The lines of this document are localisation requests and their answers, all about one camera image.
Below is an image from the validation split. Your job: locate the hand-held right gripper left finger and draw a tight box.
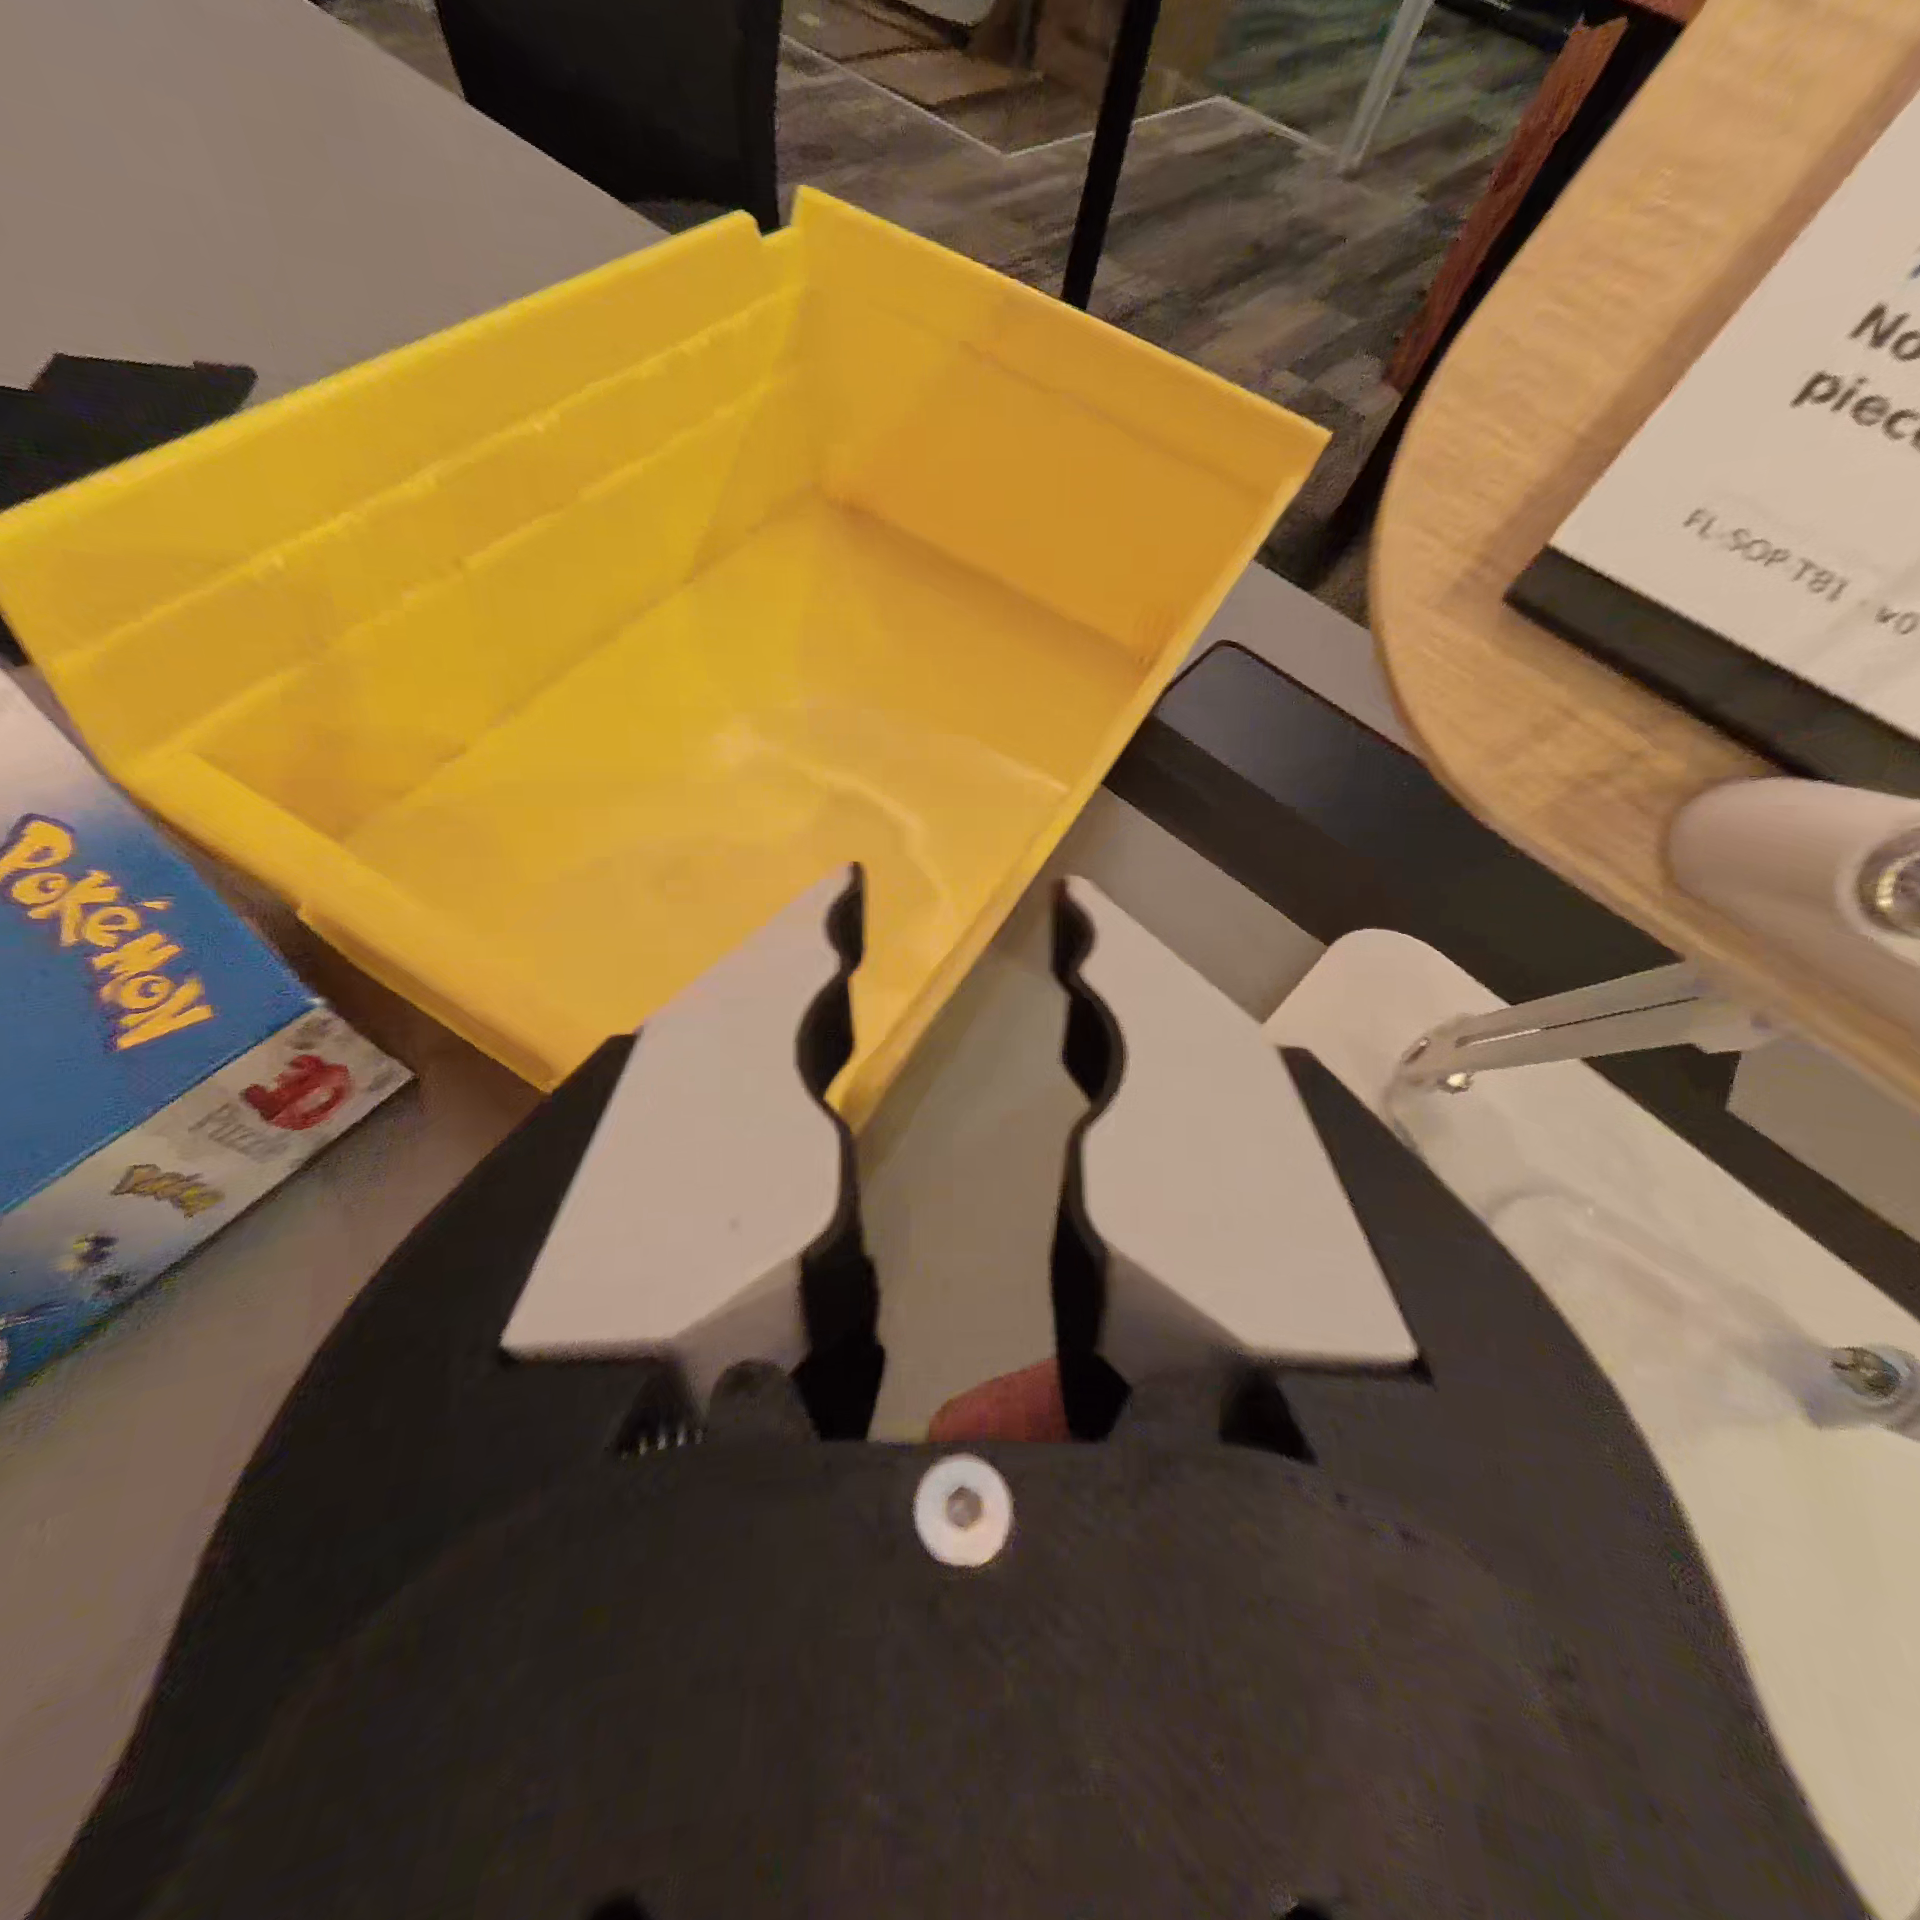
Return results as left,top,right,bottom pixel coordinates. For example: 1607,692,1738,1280
498,863,890,1443

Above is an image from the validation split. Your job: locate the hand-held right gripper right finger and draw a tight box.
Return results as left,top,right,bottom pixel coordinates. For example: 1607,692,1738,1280
1049,877,1422,1441

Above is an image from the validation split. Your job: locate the yellow plastic bin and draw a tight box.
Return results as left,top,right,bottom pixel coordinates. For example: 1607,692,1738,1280
0,184,1334,1127

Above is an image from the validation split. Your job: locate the blue puzzle box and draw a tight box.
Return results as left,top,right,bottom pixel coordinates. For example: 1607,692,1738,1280
0,667,415,1396

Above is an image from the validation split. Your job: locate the long black tape strip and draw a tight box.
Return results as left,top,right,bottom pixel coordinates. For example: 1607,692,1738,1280
1112,645,1743,1051

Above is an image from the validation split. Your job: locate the white desk stand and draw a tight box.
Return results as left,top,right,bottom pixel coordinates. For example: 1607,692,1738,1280
1267,772,1920,1920

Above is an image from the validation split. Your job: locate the black clipboard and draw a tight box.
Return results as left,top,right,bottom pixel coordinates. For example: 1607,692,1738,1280
1504,546,1920,799

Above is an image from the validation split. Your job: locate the light wooden board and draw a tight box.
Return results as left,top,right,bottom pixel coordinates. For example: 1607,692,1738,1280
1367,0,1920,1068

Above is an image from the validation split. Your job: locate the white printed paper sheet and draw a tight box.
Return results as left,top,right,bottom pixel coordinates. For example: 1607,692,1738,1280
1545,89,1920,737

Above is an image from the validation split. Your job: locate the short black tape strip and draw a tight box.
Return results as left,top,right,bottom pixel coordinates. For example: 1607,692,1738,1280
0,355,257,513

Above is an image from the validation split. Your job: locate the black metal pole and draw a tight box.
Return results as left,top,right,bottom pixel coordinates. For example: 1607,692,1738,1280
1064,0,1164,309

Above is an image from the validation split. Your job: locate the reddish wooden panel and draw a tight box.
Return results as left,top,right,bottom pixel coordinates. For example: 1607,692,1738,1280
1388,0,1697,396

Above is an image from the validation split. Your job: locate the black chair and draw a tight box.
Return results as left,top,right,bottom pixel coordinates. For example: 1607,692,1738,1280
435,0,784,232

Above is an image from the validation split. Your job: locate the white chair leg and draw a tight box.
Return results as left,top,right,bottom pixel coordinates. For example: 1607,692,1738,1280
1339,0,1438,170

